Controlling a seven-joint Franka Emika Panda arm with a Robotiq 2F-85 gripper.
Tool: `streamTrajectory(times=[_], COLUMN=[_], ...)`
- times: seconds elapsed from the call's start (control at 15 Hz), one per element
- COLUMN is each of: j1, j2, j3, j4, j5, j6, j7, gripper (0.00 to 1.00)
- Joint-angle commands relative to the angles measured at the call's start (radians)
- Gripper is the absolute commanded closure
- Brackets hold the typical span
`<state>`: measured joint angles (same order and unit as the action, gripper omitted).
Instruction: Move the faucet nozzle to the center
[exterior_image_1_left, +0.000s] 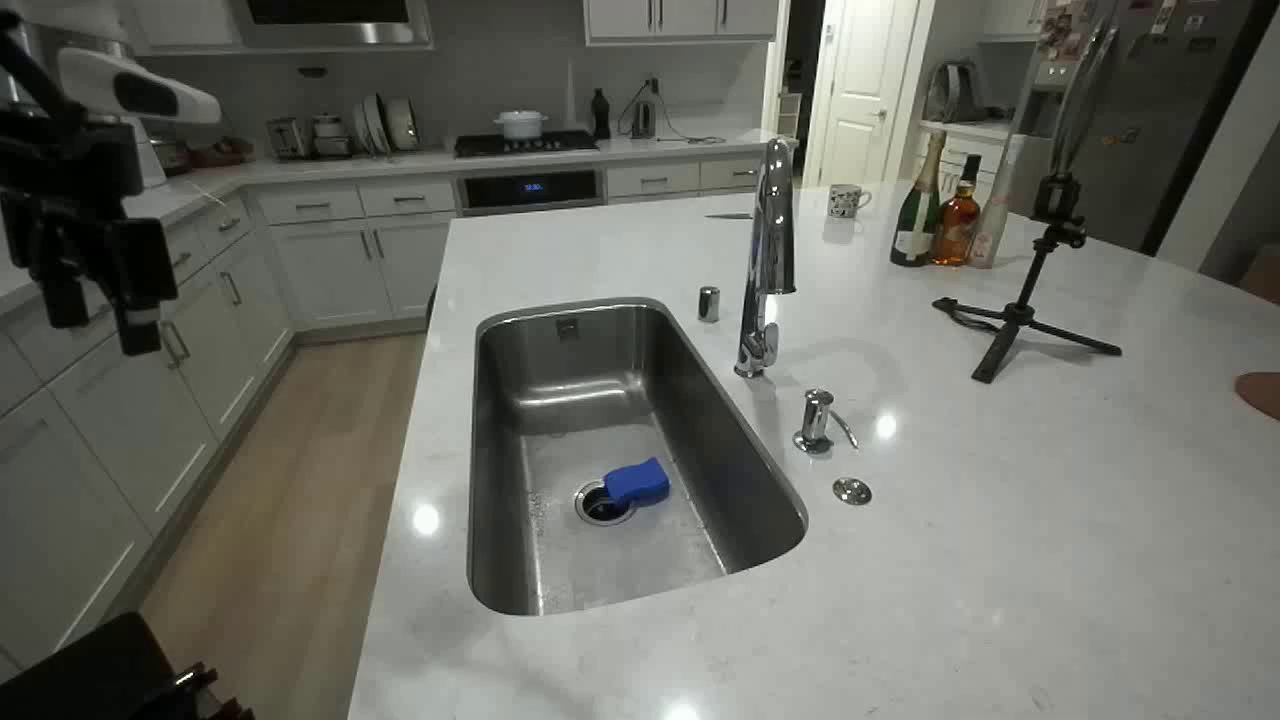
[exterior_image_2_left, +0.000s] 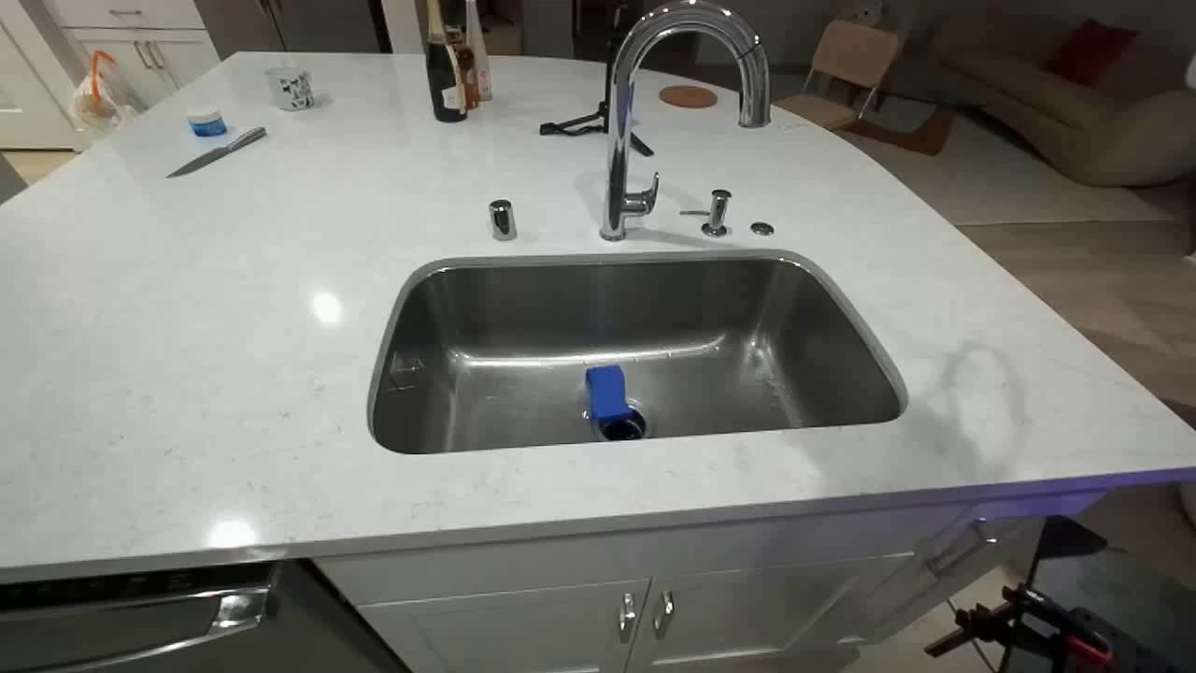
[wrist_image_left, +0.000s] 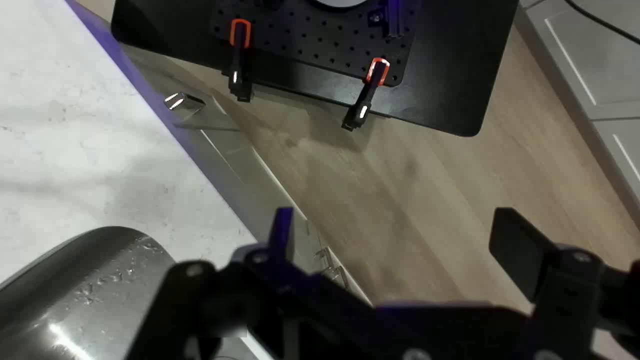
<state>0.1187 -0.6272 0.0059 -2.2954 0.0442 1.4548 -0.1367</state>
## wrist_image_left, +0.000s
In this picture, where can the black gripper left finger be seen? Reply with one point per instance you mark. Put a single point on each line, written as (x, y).
(267, 281)

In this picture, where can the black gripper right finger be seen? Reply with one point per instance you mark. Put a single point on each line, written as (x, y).
(563, 278)

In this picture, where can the chrome kitchen faucet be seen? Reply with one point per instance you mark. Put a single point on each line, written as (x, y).
(82, 298)

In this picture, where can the black orange right clamp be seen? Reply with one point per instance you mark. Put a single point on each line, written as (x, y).
(372, 80)

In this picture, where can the black orange clamp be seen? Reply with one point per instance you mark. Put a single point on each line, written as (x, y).
(372, 80)
(239, 39)

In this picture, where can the black orange left clamp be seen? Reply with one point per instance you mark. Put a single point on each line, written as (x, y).
(239, 39)

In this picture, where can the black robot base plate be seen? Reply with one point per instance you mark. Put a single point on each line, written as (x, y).
(445, 54)

